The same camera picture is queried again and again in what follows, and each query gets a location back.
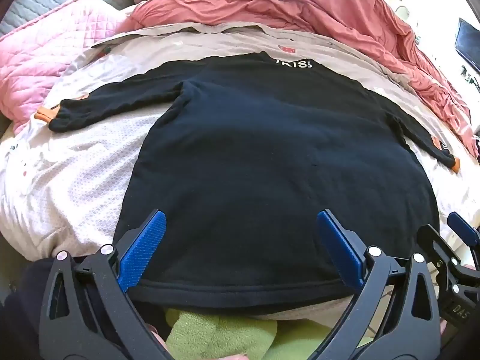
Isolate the black long-sleeve shirt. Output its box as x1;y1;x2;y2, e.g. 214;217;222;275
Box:
49;50;461;316

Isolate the pink quilted blanket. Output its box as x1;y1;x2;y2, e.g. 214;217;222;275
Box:
0;0;140;136

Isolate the coral duvet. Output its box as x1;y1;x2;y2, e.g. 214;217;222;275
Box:
129;0;480;158

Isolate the beige strawberry print blanket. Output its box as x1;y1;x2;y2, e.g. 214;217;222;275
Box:
0;22;480;329

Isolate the dark monitor screen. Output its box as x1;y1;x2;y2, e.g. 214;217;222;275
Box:
454;18;480;74

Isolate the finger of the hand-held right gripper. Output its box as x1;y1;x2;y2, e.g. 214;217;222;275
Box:
447;212;480;268
417;224;462;271

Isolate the person's left hand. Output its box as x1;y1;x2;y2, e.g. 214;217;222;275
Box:
146;324;169;353

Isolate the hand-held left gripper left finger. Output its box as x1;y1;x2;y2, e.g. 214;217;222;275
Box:
38;209;177;360

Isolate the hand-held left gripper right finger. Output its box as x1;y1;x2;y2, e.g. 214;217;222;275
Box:
311;209;442;360

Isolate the green fleece cloth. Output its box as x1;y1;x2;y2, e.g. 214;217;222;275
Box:
161;305;361;360

